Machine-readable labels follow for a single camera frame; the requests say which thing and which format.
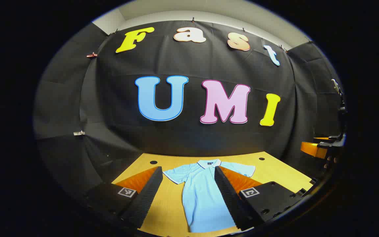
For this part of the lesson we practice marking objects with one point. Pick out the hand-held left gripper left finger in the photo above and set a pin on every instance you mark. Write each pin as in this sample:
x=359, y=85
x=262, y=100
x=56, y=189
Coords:
x=146, y=197

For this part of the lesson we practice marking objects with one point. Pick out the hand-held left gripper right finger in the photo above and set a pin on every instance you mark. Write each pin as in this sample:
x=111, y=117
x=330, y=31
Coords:
x=230, y=197

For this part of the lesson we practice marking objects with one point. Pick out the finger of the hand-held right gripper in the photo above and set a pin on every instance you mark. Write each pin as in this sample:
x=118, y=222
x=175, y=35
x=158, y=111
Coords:
x=322, y=139
x=312, y=149

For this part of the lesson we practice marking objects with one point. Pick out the light blue T-shirt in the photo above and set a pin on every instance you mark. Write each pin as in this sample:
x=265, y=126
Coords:
x=202, y=197

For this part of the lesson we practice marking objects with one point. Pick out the white clip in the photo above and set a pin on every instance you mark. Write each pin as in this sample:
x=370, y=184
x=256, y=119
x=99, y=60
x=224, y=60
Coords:
x=79, y=133

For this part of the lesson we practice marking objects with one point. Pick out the black backdrop cloth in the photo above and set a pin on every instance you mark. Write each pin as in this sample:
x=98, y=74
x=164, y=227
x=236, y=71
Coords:
x=110, y=98

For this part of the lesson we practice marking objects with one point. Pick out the red clip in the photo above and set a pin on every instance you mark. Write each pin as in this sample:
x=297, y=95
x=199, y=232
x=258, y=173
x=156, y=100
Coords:
x=91, y=55

